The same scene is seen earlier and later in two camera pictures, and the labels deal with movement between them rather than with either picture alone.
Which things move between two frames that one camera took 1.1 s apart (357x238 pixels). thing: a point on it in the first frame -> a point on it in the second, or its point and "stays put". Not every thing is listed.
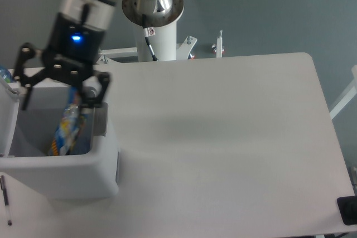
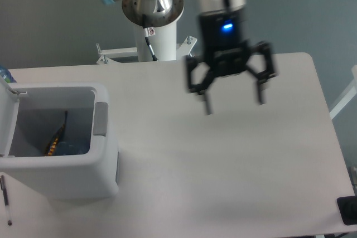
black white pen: x=6 y=198 stays put
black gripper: x=73 y=47 -> x=226 y=52
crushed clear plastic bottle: x=64 y=140 -> x=66 y=148
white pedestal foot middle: x=183 y=51 stays put
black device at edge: x=347 y=209 stays put
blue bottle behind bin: x=5 y=73 stays put
